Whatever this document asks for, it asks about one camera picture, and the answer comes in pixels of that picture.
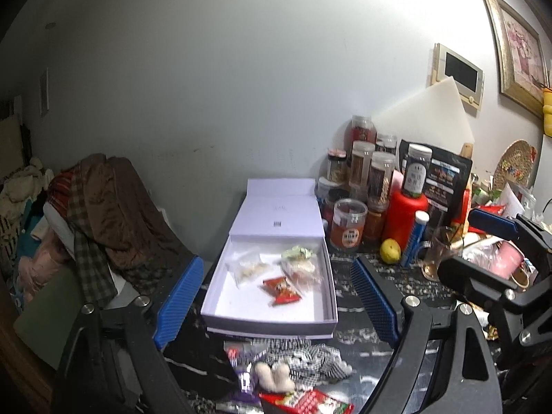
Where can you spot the red gold snack packet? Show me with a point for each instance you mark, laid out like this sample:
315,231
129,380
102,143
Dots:
281,290

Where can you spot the white gift box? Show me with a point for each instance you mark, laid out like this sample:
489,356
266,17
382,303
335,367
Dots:
276,214

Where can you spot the gold picture frame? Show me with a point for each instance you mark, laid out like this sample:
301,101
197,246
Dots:
522,71

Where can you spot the black coffee bag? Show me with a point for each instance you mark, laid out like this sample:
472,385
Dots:
446,181

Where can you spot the white foam board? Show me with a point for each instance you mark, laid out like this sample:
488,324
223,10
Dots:
435,116

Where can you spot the clear plastic snack bag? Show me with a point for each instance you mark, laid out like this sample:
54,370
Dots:
246,267

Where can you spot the glass mug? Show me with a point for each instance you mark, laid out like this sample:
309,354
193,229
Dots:
445,243

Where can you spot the white lid supplement bottle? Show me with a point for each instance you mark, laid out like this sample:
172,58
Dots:
418,160

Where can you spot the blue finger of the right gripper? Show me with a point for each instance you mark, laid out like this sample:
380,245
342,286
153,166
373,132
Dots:
493,224

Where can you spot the black spice bottle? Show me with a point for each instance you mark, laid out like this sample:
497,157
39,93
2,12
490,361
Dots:
332,197

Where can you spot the yellow lemon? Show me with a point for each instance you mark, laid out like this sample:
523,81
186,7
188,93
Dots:
390,252

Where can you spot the jar with beans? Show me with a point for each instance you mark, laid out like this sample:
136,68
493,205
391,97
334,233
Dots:
380,177

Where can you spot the wall intercom panel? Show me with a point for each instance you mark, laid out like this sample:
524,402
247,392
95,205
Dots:
469,78

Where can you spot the red spicy strip packet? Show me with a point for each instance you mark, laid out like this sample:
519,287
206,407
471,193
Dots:
303,402

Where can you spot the pink cup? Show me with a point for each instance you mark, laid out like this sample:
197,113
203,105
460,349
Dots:
507,259

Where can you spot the brown blanket pile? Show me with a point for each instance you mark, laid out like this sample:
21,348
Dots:
127,225

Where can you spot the red plastic bottle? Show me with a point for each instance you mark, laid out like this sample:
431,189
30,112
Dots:
400,217

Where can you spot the tall jar red contents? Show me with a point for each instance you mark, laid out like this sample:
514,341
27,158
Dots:
360,128

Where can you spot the black white striped cloth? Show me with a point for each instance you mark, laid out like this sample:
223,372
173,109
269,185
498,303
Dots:
311,364

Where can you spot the blue white tube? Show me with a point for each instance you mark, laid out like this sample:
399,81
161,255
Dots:
421,218

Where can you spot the plaid cloth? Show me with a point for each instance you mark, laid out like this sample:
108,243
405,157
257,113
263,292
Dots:
91,261

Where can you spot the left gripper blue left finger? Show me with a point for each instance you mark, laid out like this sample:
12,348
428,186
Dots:
178,299

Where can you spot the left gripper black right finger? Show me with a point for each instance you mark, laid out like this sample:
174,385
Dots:
381,300

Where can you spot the clear jar orange label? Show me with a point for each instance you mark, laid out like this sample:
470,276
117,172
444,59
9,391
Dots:
349,218

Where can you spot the woven straw plate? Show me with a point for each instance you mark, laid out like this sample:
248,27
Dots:
516,165

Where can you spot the purple snack packet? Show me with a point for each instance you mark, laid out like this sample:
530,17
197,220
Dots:
243,356

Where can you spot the tall jar brown label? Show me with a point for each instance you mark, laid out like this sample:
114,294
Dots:
360,161

